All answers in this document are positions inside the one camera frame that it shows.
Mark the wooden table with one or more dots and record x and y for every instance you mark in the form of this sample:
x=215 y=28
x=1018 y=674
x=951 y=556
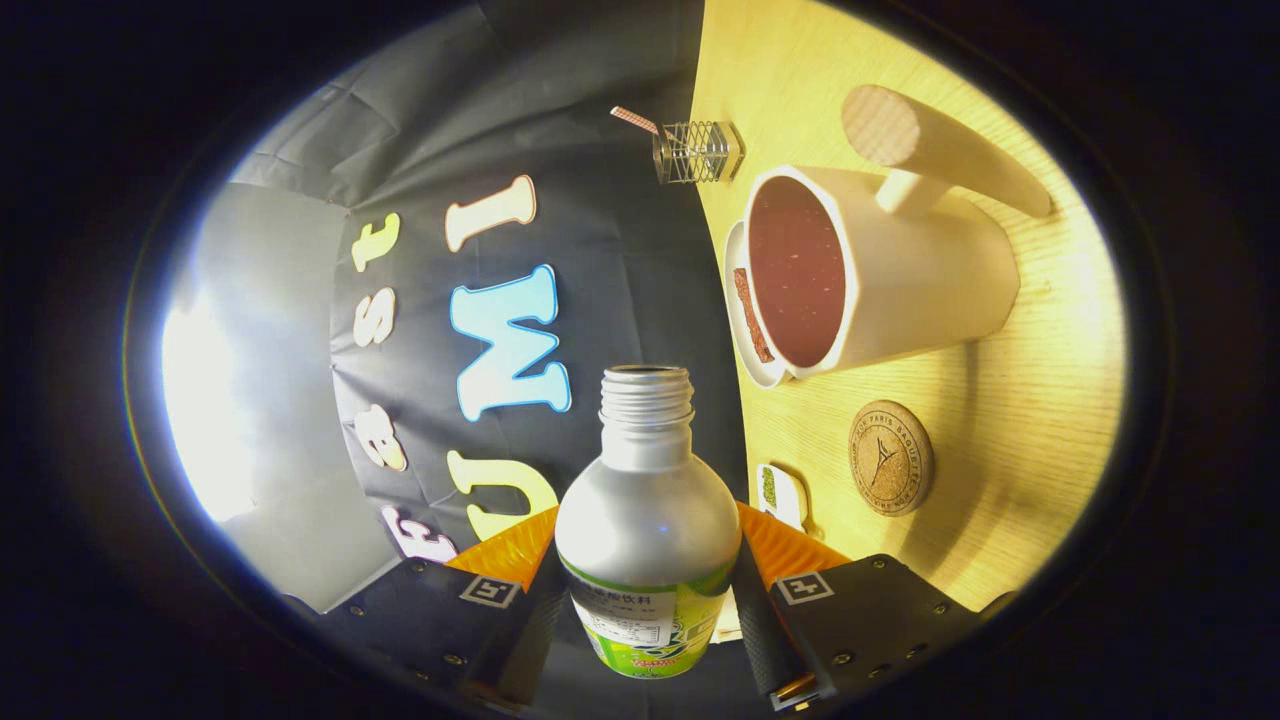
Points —
x=1010 y=420

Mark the round cork coaster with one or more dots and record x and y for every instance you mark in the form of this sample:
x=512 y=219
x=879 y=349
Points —
x=890 y=458

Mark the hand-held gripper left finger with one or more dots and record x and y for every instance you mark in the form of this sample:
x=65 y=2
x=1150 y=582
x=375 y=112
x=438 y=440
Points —
x=420 y=620

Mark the striped straw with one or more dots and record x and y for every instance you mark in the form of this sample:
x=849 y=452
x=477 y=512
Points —
x=633 y=120

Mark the white plate with meat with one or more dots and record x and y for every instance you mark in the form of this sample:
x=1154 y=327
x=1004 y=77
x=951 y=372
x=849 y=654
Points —
x=740 y=330

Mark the white divided plate with beans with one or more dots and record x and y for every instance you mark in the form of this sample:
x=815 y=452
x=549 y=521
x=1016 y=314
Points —
x=785 y=495

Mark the silver bottle with green label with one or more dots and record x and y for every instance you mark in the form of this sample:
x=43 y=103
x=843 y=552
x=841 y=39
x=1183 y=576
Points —
x=648 y=530

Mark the clear glass straw holder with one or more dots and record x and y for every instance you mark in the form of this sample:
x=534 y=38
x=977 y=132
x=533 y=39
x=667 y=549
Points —
x=698 y=152

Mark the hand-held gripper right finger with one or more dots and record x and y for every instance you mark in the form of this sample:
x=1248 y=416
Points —
x=765 y=640

